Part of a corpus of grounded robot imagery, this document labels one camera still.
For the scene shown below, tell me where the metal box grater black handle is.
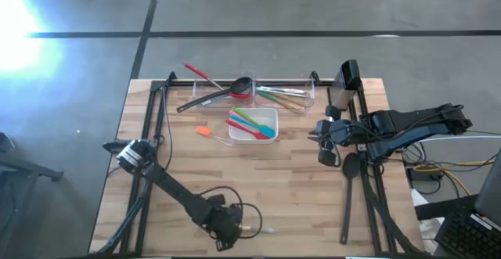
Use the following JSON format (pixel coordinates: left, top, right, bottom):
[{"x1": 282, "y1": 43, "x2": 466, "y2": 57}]
[{"x1": 326, "y1": 58, "x2": 363, "y2": 113}]

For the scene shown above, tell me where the black right gripper cable loop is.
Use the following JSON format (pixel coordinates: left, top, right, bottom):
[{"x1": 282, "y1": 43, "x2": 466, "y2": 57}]
[{"x1": 320, "y1": 137, "x2": 344, "y2": 169}]

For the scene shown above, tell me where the black aluminium frame rail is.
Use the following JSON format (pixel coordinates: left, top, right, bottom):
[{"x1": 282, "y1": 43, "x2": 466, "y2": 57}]
[
  {"x1": 93, "y1": 70, "x2": 176, "y2": 257},
  {"x1": 168, "y1": 78, "x2": 337, "y2": 88},
  {"x1": 324, "y1": 79, "x2": 430, "y2": 257}
]

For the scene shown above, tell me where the black left gripper cable loop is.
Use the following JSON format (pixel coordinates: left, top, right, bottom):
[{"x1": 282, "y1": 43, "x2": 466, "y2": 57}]
[{"x1": 197, "y1": 185, "x2": 264, "y2": 240}]

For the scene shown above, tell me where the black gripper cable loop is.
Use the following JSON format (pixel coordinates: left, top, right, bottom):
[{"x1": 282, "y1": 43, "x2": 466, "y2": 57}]
[
  {"x1": 197, "y1": 185, "x2": 264, "y2": 240},
  {"x1": 320, "y1": 137, "x2": 344, "y2": 169}
]

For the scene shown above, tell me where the black table-edge bracket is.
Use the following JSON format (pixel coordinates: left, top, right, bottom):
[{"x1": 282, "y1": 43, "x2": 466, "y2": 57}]
[{"x1": 102, "y1": 140, "x2": 130, "y2": 153}]

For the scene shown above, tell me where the pink silicone spatula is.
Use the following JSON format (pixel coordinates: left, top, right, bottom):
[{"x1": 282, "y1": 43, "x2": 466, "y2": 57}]
[{"x1": 229, "y1": 110, "x2": 251, "y2": 125}]

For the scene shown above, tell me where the blue silicone spatula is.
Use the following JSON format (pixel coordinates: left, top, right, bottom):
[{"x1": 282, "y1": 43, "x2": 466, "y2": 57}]
[{"x1": 234, "y1": 113, "x2": 276, "y2": 139}]

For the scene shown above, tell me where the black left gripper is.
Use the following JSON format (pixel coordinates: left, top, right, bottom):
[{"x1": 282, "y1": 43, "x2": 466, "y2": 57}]
[{"x1": 197, "y1": 194, "x2": 251, "y2": 240}]

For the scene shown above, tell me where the green silicone spatula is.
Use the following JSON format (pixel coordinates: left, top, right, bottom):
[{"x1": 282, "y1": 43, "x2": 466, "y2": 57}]
[{"x1": 231, "y1": 106, "x2": 271, "y2": 129}]

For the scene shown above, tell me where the white paper sheet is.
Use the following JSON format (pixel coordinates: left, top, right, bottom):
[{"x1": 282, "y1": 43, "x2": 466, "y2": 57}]
[{"x1": 409, "y1": 188, "x2": 445, "y2": 254}]

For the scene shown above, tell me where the orange brush clear handle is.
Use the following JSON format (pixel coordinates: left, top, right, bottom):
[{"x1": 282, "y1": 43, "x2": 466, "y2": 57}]
[{"x1": 195, "y1": 125, "x2": 233, "y2": 147}]

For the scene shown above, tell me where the black floor stand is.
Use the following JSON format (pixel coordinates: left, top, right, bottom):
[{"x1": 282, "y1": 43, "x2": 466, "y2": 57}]
[{"x1": 0, "y1": 131, "x2": 64, "y2": 184}]

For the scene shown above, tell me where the black laptop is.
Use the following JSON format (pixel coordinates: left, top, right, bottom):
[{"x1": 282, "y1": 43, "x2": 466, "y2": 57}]
[{"x1": 434, "y1": 149, "x2": 501, "y2": 259}]

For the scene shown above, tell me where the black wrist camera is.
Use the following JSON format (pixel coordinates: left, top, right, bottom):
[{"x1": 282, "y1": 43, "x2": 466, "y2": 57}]
[
  {"x1": 317, "y1": 148, "x2": 340, "y2": 168},
  {"x1": 214, "y1": 238, "x2": 236, "y2": 253}
]

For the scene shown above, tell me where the red silicone spoon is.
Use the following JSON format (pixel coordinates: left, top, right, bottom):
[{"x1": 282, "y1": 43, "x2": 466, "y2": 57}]
[{"x1": 225, "y1": 118, "x2": 271, "y2": 141}]

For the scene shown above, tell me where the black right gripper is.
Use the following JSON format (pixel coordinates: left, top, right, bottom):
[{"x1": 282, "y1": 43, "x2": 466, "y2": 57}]
[{"x1": 307, "y1": 105, "x2": 367, "y2": 147}]

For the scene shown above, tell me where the long black arm cable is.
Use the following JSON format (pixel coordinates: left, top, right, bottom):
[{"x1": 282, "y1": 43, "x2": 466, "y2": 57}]
[{"x1": 156, "y1": 79, "x2": 174, "y2": 172}]

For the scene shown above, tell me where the black power box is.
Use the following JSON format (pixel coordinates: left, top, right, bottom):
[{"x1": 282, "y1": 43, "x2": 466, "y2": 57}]
[{"x1": 405, "y1": 164, "x2": 444, "y2": 184}]

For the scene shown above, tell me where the black solid spoon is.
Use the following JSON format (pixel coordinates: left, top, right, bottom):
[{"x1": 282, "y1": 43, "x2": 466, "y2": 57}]
[{"x1": 339, "y1": 152, "x2": 362, "y2": 246}]

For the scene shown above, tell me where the red spoon with metal neck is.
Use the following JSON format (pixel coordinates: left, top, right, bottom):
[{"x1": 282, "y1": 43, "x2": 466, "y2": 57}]
[{"x1": 182, "y1": 62, "x2": 252, "y2": 99}]

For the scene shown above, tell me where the grey metal utensil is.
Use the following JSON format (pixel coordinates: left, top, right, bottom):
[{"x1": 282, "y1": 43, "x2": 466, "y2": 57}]
[{"x1": 258, "y1": 89, "x2": 311, "y2": 98}]

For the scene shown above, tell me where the yellow cable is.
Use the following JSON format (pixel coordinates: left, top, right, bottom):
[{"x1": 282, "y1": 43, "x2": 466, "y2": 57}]
[{"x1": 413, "y1": 159, "x2": 496, "y2": 197}]

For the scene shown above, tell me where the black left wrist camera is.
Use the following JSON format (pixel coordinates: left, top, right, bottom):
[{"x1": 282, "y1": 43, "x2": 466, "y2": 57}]
[{"x1": 214, "y1": 238, "x2": 236, "y2": 253}]

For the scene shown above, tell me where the white cable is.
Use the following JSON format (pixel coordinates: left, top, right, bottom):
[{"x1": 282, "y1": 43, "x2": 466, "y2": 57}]
[{"x1": 420, "y1": 134, "x2": 501, "y2": 145}]

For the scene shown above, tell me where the clear plastic bin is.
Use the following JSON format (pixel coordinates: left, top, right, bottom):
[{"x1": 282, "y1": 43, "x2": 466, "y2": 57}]
[
  {"x1": 189, "y1": 70, "x2": 255, "y2": 110},
  {"x1": 252, "y1": 74, "x2": 316, "y2": 113}
]

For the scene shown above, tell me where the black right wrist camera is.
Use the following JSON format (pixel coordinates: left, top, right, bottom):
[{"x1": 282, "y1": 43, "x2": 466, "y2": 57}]
[{"x1": 317, "y1": 148, "x2": 340, "y2": 168}]

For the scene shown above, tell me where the white rectangular plastic bin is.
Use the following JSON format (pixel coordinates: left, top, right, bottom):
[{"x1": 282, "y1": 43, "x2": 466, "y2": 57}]
[{"x1": 228, "y1": 107, "x2": 279, "y2": 146}]

